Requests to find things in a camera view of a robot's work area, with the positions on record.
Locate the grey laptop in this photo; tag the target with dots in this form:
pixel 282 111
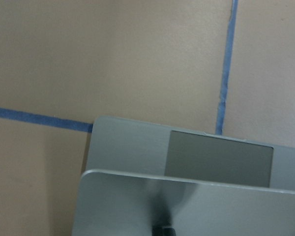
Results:
pixel 140 175

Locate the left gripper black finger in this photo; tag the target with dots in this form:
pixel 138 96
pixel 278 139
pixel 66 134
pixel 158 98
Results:
pixel 163 231

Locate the blue tape grid lines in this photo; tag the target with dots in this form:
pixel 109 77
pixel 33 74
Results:
pixel 64 63

